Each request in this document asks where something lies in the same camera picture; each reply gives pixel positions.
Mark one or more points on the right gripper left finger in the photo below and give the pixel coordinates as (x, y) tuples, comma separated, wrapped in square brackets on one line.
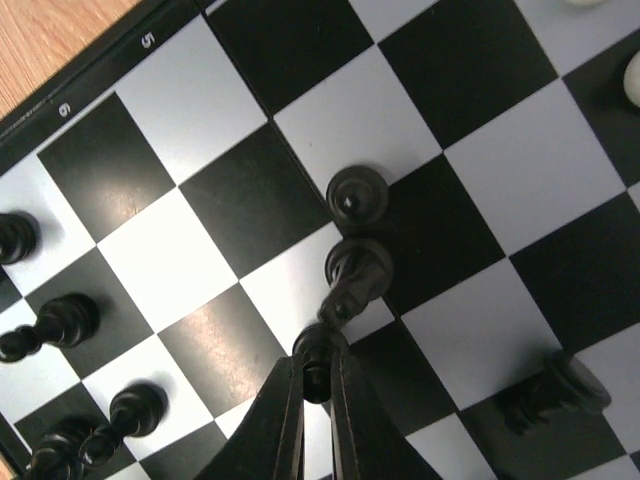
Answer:
[(269, 442)]

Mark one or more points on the black grey chess board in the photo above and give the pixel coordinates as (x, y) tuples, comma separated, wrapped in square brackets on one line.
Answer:
[(178, 174)]

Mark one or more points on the black pawn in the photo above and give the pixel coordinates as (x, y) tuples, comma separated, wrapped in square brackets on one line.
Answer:
[(317, 344)]

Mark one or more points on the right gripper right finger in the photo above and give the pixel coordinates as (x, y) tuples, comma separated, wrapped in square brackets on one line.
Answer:
[(366, 443)]

